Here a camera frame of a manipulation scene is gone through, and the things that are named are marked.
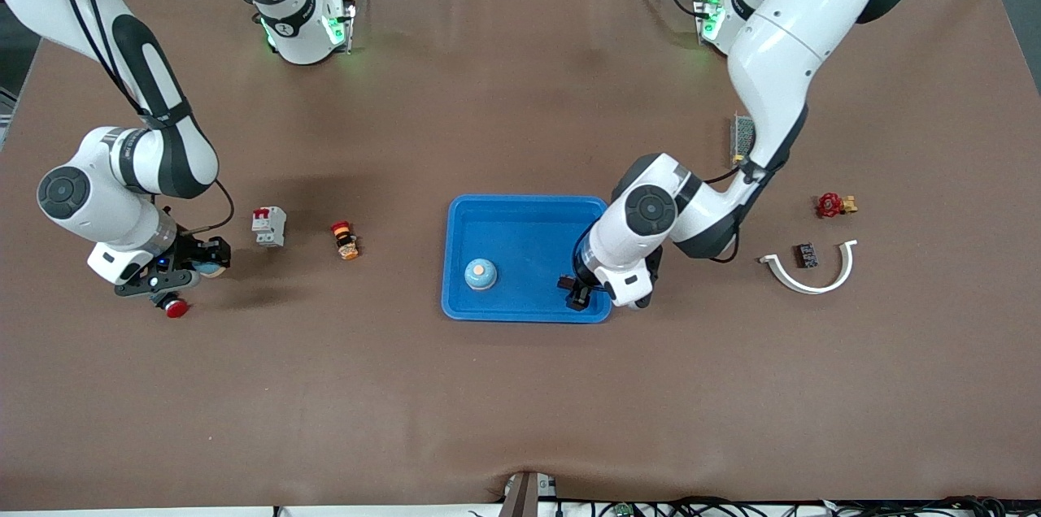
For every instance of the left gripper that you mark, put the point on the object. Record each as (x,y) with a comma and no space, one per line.
(577,292)

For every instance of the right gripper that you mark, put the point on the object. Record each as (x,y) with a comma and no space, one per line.
(193,250)

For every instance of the light blue desk bell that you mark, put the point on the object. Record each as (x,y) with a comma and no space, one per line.
(213,269)
(481,275)

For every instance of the black capacitor with terminals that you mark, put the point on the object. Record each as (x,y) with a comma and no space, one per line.
(807,255)

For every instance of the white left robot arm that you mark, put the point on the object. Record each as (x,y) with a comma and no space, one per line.
(805,21)

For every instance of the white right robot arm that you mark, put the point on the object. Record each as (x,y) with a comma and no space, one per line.
(122,167)

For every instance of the red emergency stop button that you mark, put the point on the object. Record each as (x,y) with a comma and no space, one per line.
(176,307)

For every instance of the blue plastic tray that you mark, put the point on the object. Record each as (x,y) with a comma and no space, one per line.
(529,241)

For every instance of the brown table cover mat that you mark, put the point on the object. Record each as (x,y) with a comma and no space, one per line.
(520,403)

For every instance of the metal mesh power supply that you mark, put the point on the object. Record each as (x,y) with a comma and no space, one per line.
(742,139)

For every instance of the white curved plastic clamp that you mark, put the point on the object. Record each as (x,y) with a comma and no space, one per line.
(805,287)

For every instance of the white circuit breaker red switch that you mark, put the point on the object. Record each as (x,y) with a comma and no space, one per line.
(270,226)

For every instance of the orange push button switch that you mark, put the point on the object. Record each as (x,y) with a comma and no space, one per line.
(346,241)

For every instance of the grey metal camera post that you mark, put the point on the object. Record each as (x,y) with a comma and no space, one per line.
(524,494)

